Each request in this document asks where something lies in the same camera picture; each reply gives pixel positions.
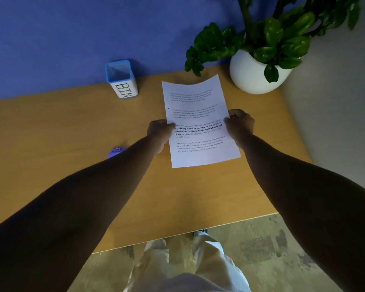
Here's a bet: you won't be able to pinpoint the person's left forearm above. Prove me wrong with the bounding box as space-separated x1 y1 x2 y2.
0 135 161 292

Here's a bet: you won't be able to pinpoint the small purple object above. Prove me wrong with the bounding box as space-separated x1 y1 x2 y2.
107 146 127 159

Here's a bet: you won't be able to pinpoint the person's white trousers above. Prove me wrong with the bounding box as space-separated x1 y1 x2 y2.
123 229 252 292

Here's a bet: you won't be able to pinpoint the person's right forearm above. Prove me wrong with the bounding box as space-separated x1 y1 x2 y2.
239 134 365 292

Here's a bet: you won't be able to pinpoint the white printed paper sheet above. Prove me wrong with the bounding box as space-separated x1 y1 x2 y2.
161 74 242 169

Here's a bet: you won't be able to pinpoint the green leafy plant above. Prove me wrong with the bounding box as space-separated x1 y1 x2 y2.
184 0 362 84

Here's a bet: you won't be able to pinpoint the person's right hand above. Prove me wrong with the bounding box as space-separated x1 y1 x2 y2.
224 109 255 149

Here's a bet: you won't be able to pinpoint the person's left hand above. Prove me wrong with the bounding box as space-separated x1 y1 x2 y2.
147 119 176 155

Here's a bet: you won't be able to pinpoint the wooden table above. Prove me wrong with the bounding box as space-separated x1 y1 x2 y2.
0 64 313 254

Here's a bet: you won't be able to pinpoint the blue and white bin container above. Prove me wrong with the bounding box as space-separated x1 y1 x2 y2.
105 60 138 99

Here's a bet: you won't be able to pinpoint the white round plant pot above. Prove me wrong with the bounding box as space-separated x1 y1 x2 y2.
229 49 293 95

